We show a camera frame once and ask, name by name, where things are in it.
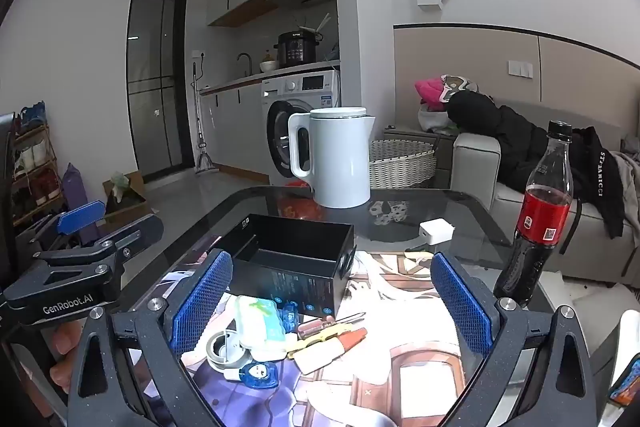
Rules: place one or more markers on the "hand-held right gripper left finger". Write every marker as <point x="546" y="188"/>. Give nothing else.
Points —
<point x="200" y="302"/>

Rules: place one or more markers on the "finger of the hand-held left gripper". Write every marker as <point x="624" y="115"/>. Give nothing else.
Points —
<point x="135" y="232"/>
<point x="80" y="213"/>

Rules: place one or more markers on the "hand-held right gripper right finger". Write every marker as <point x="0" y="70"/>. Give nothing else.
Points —
<point x="460" y="302"/>

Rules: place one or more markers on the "white tape roll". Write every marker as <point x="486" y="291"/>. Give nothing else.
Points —
<point x="225" y="349"/>

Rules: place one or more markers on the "green lidded plastic box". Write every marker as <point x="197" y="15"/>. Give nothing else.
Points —
<point x="260" y="319"/>

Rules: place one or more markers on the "small blue bottle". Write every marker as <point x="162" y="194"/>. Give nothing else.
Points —
<point x="290" y="317"/>

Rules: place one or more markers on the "black box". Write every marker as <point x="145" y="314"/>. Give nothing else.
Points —
<point x="300" y="287"/>

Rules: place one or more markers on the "yellow clip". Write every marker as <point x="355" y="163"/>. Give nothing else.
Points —
<point x="312" y="341"/>

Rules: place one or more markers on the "red capped glue bottle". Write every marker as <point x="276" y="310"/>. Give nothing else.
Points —
<point x="320" y="359"/>

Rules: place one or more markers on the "person's left hand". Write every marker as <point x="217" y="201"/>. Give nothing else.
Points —
<point x="62" y="338"/>

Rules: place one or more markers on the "purple bag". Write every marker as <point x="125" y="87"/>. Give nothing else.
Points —
<point x="75" y="192"/>

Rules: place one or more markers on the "cardboard box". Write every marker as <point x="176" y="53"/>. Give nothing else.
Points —
<point x="130" y="202"/>

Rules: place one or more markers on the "wooden shoe rack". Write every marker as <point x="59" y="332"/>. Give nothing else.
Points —
<point x="35" y="167"/>

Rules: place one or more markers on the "white charger adapter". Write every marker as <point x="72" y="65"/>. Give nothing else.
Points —
<point x="436" y="229"/>

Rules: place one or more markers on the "blue correction tape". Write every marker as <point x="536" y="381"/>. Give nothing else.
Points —
<point x="260" y="374"/>

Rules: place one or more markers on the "cola bottle red label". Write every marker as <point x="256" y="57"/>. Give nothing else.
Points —
<point x="545" y="217"/>

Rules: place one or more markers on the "red plastic item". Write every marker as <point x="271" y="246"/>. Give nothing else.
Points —
<point x="300" y="202"/>

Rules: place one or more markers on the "grey sofa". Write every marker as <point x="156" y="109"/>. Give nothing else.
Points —
<point x="475" y="157"/>

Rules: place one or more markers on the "white wicker basket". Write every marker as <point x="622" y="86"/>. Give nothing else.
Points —
<point x="400" y="167"/>

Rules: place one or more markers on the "white kitchen base cabinets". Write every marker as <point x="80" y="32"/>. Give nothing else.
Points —
<point x="235" y="122"/>

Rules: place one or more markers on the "black framed glass door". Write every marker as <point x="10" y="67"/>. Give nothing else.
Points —
<point x="155" y="82"/>

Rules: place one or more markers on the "black jacket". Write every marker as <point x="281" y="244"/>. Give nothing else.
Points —
<point x="510" y="132"/>

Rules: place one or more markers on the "colourful packet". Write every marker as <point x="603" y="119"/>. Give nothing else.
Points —
<point x="625" y="387"/>

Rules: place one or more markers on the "white electric kettle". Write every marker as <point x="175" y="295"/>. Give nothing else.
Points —
<point x="340" y="157"/>

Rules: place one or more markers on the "grey garment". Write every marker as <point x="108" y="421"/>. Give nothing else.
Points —
<point x="627" y="187"/>

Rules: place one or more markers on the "kitchen faucet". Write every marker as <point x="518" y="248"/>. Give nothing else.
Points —
<point x="245" y="57"/>

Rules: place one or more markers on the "white bowl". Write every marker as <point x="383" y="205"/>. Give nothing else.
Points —
<point x="268" y="66"/>

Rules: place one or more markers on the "pink cloth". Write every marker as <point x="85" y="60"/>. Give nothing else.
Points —
<point x="429" y="89"/>

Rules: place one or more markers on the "patterned cap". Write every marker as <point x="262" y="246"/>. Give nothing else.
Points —
<point x="457" y="87"/>

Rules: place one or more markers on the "white washing machine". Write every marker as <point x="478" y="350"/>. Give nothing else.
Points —
<point x="320" y="92"/>

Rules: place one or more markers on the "black pressure cooker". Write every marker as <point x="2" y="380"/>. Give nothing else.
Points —
<point x="297" y="49"/>

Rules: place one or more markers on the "white wall outlet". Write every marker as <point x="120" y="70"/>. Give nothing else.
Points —
<point x="197" y="55"/>

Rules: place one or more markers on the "white wall switch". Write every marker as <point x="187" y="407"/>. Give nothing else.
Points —
<point x="520" y="69"/>

